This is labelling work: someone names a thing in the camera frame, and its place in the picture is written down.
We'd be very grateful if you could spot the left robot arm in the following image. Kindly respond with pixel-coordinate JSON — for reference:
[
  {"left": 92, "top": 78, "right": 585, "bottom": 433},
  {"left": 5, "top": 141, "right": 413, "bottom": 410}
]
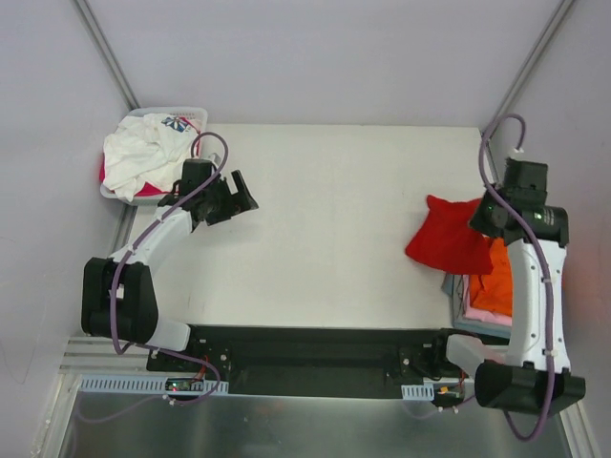
[{"left": 81, "top": 159, "right": 259, "bottom": 371}]

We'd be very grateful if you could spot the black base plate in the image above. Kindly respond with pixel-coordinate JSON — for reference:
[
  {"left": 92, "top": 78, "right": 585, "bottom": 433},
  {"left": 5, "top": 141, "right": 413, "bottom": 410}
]
[{"left": 146, "top": 325, "right": 462, "bottom": 400}]

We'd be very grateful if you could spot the aluminium frame rail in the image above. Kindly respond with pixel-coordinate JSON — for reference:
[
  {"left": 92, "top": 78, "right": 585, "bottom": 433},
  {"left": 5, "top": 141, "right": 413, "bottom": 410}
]
[{"left": 58, "top": 337, "right": 148, "bottom": 376}]

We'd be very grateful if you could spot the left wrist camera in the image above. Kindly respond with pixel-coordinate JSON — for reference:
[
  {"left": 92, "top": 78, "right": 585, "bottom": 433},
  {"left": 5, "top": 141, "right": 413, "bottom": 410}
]
[{"left": 179, "top": 158, "right": 215, "bottom": 196}]

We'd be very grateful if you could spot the right cable duct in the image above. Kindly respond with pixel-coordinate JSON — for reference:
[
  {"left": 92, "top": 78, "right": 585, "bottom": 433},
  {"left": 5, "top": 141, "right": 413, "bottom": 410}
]
[{"left": 401, "top": 383, "right": 435, "bottom": 402}]

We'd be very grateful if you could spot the orange folded t-shirt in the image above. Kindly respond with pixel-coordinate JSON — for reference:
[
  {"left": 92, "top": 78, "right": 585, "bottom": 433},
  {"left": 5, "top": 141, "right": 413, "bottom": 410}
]
[{"left": 470, "top": 239, "right": 513, "bottom": 317}]

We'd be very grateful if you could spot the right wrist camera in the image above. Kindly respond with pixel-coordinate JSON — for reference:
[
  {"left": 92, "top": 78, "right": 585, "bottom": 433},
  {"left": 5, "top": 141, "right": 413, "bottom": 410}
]
[{"left": 500, "top": 158, "right": 549, "bottom": 205}]

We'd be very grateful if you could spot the light blue folded shirt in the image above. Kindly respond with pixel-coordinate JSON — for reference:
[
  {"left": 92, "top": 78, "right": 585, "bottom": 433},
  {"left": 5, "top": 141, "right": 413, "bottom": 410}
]
[{"left": 442, "top": 274, "right": 512, "bottom": 339}]

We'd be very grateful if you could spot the white laundry basket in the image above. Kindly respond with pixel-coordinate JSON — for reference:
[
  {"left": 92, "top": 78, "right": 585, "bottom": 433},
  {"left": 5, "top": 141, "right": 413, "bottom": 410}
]
[{"left": 99, "top": 106, "right": 216, "bottom": 207}]

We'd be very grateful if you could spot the white crumpled t-shirt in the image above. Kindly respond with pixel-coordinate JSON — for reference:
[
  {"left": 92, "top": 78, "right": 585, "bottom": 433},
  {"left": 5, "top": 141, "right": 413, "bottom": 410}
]
[{"left": 103, "top": 113, "right": 201, "bottom": 202}]

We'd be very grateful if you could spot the left cable duct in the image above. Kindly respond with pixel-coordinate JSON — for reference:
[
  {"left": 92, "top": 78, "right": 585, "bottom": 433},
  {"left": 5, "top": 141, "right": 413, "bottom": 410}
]
[{"left": 80, "top": 375, "right": 229, "bottom": 397}]

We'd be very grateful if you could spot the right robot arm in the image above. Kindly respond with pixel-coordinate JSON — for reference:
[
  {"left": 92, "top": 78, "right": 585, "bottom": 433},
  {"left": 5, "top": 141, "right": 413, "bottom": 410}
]
[{"left": 429, "top": 158, "right": 586, "bottom": 417}]

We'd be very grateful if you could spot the purple cable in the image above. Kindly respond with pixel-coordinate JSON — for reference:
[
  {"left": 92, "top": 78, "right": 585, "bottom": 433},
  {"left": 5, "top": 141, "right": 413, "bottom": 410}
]
[
  {"left": 75, "top": 131, "right": 230, "bottom": 424},
  {"left": 405, "top": 113, "right": 562, "bottom": 443}
]

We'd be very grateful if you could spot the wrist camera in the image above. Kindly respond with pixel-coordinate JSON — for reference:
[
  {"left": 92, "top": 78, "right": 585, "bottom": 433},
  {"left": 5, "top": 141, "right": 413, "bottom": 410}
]
[
  {"left": 179, "top": 158, "right": 215, "bottom": 196},
  {"left": 500, "top": 158, "right": 549, "bottom": 205}
]

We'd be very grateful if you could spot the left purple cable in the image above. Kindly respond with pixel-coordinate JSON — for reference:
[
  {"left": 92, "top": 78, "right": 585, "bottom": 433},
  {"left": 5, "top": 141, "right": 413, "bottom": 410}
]
[{"left": 75, "top": 131, "right": 230, "bottom": 424}]

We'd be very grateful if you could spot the cable duct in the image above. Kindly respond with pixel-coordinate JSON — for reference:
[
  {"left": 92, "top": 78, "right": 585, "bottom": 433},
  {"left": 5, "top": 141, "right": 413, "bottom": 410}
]
[
  {"left": 401, "top": 383, "right": 435, "bottom": 402},
  {"left": 80, "top": 375, "right": 229, "bottom": 397}
]

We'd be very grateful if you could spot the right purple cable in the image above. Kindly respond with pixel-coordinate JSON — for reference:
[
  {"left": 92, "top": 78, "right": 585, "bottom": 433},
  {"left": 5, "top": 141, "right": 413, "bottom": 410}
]
[{"left": 405, "top": 113, "right": 562, "bottom": 443}]

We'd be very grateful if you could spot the red t-shirt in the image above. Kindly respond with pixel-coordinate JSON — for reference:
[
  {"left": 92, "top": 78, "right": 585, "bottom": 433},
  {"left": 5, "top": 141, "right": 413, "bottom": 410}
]
[{"left": 405, "top": 195, "right": 493, "bottom": 275}]

